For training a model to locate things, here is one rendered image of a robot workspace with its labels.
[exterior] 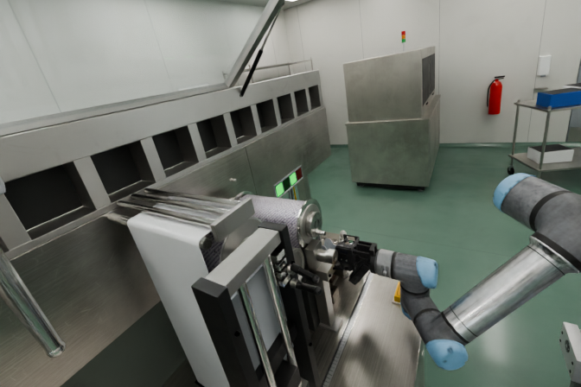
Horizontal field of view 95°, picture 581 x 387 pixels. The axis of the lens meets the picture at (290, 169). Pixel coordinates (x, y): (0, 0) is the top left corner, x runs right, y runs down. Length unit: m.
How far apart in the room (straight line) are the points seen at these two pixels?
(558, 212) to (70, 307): 1.06
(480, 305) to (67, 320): 0.90
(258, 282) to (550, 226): 0.62
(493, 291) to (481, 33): 4.53
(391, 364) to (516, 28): 4.70
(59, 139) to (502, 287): 0.99
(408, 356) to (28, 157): 1.00
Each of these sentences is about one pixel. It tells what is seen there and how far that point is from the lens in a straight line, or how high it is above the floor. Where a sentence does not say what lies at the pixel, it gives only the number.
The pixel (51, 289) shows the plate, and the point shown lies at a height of 1.34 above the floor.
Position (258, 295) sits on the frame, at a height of 1.34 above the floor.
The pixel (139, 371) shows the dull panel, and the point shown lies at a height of 1.00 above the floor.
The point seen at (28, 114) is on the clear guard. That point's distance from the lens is 0.73.
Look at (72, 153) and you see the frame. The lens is 0.74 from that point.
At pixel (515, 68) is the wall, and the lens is 5.13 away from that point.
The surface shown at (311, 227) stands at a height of 1.26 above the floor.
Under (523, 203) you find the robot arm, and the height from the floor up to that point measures 1.29.
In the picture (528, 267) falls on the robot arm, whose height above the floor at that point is 1.20.
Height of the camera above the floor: 1.67
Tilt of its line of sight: 20 degrees down
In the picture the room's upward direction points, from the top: 11 degrees counter-clockwise
